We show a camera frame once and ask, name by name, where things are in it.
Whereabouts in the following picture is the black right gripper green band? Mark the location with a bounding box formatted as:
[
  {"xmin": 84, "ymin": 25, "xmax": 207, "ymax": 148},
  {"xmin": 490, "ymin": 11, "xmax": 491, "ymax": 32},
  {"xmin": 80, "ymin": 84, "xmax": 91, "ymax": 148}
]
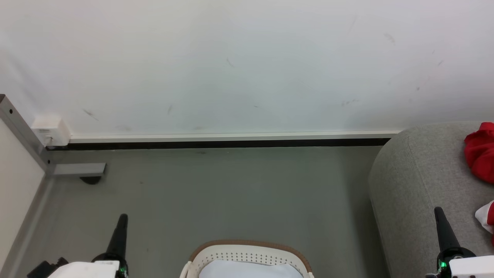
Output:
[{"xmin": 434, "ymin": 207, "xmax": 477, "ymax": 278}]

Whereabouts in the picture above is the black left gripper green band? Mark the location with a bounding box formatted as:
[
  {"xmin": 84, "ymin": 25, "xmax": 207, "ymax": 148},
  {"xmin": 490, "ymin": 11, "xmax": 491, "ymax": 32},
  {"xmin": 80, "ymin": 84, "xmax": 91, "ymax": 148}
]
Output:
[{"xmin": 92, "ymin": 214, "xmax": 129, "ymax": 278}]

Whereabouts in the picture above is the white laundry basket brown rim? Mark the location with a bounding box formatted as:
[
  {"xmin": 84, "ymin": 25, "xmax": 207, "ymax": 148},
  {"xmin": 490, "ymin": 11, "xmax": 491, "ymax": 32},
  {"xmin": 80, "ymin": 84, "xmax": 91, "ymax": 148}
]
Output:
[{"xmin": 179, "ymin": 239, "xmax": 315, "ymax": 278}]

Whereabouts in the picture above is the white and red garment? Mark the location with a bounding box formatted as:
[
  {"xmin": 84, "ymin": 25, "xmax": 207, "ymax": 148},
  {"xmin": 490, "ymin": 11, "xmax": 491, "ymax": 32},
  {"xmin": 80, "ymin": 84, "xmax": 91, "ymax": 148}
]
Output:
[{"xmin": 475, "ymin": 200, "xmax": 494, "ymax": 246}]

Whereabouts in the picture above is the grey fabric sofa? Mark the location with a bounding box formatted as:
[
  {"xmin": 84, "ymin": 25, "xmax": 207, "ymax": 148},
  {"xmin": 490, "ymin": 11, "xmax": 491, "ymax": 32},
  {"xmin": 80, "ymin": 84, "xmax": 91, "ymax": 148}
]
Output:
[{"xmin": 368, "ymin": 121, "xmax": 494, "ymax": 278}]

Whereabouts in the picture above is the beige partition panel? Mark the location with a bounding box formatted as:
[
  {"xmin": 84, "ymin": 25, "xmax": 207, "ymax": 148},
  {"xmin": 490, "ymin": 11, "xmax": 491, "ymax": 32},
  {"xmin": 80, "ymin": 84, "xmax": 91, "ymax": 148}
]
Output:
[{"xmin": 0, "ymin": 118, "xmax": 46, "ymax": 268}]

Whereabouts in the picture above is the pale blue garment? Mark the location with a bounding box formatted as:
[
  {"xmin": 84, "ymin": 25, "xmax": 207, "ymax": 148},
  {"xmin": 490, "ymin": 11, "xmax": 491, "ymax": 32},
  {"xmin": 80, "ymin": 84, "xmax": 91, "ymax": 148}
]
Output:
[{"xmin": 198, "ymin": 259, "xmax": 304, "ymax": 278}]

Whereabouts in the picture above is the white and black skirting board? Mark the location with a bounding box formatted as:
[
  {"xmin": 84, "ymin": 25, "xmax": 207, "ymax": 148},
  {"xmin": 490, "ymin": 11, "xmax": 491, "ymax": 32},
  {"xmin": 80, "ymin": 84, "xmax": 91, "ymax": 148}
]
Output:
[{"xmin": 46, "ymin": 131, "xmax": 403, "ymax": 151}]

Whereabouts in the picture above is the white wall junction box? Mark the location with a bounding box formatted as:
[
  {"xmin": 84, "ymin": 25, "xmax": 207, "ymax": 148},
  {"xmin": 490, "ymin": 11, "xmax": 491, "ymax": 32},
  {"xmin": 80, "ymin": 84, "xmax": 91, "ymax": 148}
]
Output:
[{"xmin": 30, "ymin": 115, "xmax": 72, "ymax": 147}]

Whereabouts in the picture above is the grey metal partition frame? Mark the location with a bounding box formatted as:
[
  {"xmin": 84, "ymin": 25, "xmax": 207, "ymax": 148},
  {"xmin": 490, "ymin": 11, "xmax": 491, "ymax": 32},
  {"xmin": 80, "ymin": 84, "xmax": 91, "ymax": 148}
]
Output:
[{"xmin": 0, "ymin": 94, "xmax": 107, "ymax": 278}]

